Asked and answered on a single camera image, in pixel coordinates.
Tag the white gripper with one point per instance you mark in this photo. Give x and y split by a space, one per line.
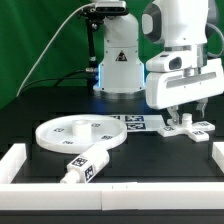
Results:
168 90

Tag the white cross-shaped table base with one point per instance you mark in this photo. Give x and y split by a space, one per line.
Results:
198 131

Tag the white round table top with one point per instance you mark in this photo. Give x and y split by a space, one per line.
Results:
76 133

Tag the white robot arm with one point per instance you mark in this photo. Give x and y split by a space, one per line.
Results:
166 25

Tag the white marker sheet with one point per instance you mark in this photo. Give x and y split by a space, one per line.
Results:
141 123

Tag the white left fence bar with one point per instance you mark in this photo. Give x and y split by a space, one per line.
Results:
11 162

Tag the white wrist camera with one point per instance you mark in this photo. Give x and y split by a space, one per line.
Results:
169 61

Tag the black camera stand pole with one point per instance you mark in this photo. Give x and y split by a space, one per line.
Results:
93 22

